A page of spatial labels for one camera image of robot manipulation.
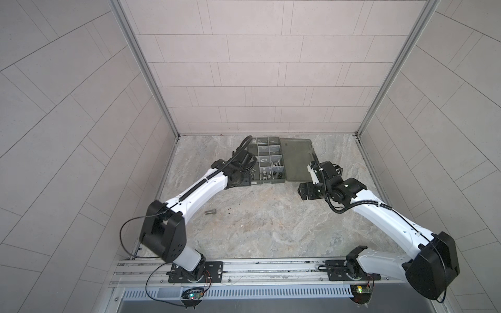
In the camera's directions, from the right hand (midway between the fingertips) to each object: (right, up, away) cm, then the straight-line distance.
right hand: (304, 190), depth 81 cm
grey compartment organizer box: (-8, +12, +21) cm, 25 cm away
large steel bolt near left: (-41, -11, +4) cm, 43 cm away
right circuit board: (+17, -34, -13) cm, 40 cm away
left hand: (-24, +4, +4) cm, 25 cm away
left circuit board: (-41, -32, -16) cm, 55 cm away
